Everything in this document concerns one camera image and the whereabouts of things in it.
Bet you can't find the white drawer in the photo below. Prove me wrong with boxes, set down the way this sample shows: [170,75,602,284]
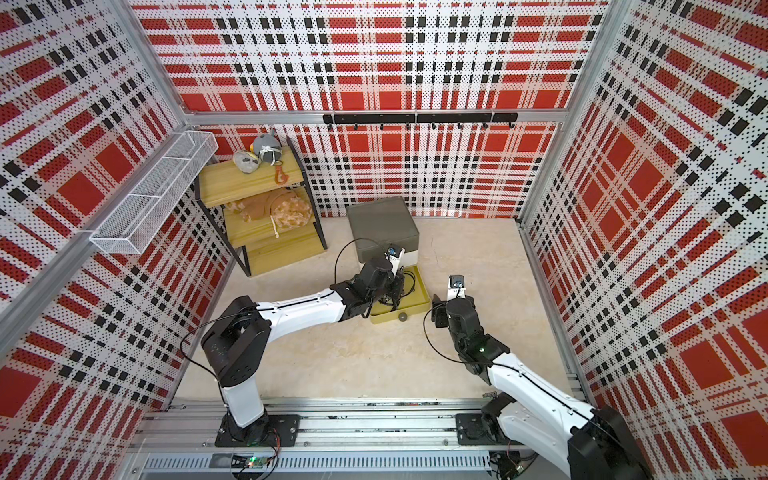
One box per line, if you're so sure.
[400,250,419,268]

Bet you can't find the black earphones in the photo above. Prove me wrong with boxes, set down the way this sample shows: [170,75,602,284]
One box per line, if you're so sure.
[401,271,416,298]

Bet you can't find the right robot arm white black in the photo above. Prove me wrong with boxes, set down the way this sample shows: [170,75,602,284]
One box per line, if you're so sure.
[430,297,653,479]

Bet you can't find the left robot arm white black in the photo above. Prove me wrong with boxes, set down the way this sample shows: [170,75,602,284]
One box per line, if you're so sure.
[201,249,401,430]

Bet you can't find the three-drawer storage cabinet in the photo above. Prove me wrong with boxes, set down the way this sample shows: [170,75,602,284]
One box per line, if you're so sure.
[346,196,420,265]

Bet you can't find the tan plush toy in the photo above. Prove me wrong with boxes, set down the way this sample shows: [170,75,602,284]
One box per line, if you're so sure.
[225,188,313,233]

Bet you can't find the wooden three-tier shelf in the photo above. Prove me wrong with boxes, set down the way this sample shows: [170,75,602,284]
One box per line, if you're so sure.
[194,134,327,277]

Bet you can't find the orange small toy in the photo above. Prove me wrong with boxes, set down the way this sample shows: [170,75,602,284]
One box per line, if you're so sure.
[275,165,289,185]

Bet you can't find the grey plush toy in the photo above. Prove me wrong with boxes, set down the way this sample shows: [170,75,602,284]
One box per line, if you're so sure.
[251,134,283,166]

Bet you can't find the white grey cap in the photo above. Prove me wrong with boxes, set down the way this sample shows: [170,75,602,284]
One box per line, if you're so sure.
[232,150,261,174]

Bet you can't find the green circuit board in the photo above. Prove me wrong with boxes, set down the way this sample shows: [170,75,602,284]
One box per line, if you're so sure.
[230,455,272,471]

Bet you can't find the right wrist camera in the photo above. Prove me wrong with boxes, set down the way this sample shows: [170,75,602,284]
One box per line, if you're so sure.
[447,274,466,301]

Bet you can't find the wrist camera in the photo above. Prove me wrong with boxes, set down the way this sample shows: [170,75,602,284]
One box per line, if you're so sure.
[447,274,466,301]
[385,244,405,276]

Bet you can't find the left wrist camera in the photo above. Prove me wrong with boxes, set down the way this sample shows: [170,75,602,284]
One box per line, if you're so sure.
[385,244,405,276]

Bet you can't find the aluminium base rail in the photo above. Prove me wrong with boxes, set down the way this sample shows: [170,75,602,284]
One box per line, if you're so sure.
[120,395,569,479]

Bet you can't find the black wall hook rail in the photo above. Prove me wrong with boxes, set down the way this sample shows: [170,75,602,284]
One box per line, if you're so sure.
[322,112,519,128]

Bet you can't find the white wire mesh basket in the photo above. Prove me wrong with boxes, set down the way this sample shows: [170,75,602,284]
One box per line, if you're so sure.
[90,130,217,255]

